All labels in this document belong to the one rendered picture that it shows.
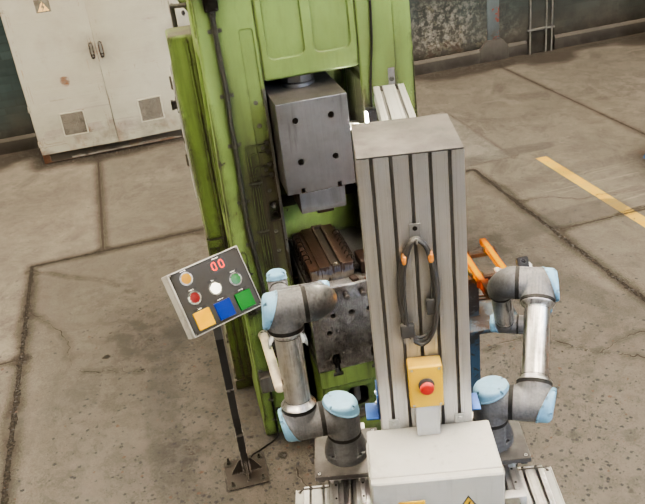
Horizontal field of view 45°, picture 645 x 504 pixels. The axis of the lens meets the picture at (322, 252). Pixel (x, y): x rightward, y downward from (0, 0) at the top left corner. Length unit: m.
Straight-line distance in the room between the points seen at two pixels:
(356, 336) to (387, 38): 1.34
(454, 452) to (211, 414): 2.42
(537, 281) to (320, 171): 1.07
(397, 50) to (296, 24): 0.45
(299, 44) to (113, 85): 5.30
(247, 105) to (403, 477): 1.80
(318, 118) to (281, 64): 0.27
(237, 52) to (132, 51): 5.19
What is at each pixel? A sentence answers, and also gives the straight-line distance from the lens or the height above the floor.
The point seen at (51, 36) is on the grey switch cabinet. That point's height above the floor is 1.28.
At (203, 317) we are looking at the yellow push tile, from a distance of 3.22.
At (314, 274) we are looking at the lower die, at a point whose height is 0.97.
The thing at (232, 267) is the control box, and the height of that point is 1.13.
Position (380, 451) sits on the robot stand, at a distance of 2.14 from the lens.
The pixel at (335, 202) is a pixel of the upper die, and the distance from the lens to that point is 3.37.
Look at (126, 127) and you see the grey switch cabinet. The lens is 8.56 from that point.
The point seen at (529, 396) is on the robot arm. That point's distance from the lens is 2.62.
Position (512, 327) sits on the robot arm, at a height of 0.92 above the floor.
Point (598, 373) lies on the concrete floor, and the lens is 4.46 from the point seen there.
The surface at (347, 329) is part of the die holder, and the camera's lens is 3.61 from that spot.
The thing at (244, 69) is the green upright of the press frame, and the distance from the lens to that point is 3.26.
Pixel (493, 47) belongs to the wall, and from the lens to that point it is 10.18.
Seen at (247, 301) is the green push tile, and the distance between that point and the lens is 3.30.
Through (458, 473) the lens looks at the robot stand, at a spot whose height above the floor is 1.23.
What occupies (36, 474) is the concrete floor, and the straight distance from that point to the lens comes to 4.37.
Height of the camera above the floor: 2.68
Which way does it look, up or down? 28 degrees down
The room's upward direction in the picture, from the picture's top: 7 degrees counter-clockwise
